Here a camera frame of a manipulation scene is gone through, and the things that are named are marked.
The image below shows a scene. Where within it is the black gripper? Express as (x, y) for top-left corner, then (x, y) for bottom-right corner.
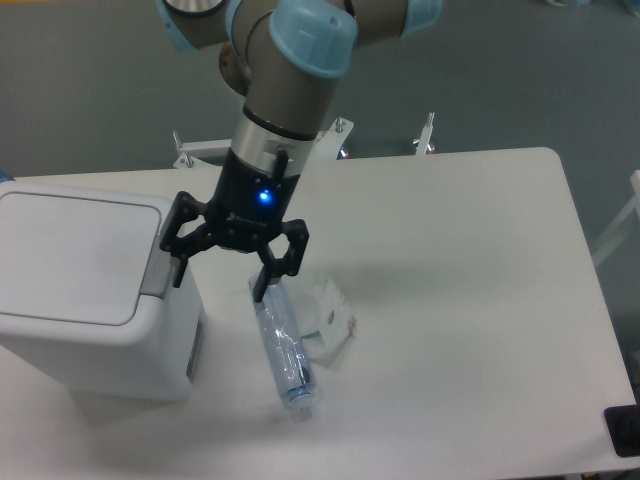
(158, 147), (310, 303)

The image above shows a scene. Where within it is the white push-top trash can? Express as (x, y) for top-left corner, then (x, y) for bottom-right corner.
(1, 181), (203, 402)

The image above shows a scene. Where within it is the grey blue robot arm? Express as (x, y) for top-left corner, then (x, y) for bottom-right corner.
(156, 1), (443, 301)

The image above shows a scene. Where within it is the clear plastic water bottle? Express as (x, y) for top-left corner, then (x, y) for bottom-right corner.
(252, 280), (316, 422)

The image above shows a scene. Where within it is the crumpled clear plastic bag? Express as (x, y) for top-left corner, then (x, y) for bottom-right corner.
(295, 275), (356, 363)

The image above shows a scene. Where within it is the blue object at left edge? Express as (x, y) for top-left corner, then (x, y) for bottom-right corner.
(0, 170), (15, 182)

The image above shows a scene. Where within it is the black device at table edge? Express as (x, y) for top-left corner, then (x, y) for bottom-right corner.
(604, 405), (639, 458)

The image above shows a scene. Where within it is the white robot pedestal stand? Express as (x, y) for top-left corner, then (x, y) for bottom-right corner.
(172, 111), (436, 169)

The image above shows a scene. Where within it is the white frame at right edge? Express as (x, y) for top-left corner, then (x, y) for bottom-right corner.
(591, 170), (639, 268)

